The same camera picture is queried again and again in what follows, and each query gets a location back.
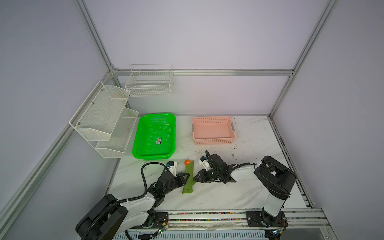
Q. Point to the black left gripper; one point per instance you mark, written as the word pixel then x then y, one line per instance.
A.
pixel 182 181

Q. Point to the white wire basket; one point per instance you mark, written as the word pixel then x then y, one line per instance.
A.
pixel 150 80

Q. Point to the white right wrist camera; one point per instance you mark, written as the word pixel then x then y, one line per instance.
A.
pixel 205 163

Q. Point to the aluminium frame post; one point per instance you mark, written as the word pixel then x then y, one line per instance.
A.
pixel 319 26

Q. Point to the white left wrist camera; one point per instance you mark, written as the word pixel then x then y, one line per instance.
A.
pixel 171 166

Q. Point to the bright green plastic basket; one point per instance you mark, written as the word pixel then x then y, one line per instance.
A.
pixel 150 128

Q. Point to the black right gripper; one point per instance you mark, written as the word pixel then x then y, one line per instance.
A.
pixel 203 177

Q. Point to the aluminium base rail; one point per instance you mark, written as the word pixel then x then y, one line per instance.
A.
pixel 232 219

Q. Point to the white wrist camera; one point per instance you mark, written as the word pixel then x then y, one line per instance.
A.
pixel 205 163
pixel 171 166

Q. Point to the white mesh two-tier shelf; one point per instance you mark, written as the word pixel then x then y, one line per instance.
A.
pixel 105 121

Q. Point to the orange plastic spoon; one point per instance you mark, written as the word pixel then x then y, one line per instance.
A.
pixel 187 162

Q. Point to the pink perforated plastic basket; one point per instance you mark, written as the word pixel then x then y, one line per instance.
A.
pixel 213 130

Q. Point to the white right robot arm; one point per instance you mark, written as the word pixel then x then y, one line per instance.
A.
pixel 275 177

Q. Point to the green paper napkin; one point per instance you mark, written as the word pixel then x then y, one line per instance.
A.
pixel 188 188

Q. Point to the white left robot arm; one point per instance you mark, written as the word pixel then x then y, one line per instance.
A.
pixel 111 216

